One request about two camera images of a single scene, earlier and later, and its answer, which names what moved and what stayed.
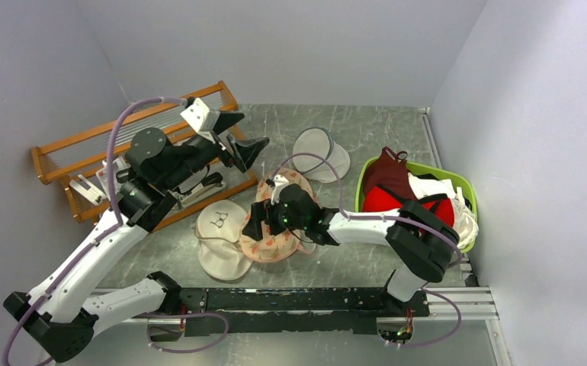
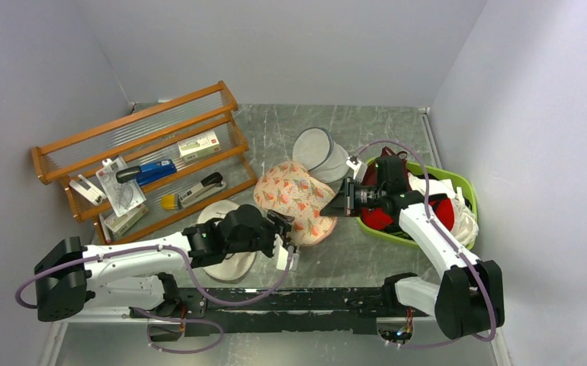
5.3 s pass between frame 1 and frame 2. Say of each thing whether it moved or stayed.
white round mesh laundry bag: stayed
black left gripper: moved
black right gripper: moved
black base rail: stayed
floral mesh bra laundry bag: moved
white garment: stayed
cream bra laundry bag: stayed
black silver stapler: stayed
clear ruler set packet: stayed
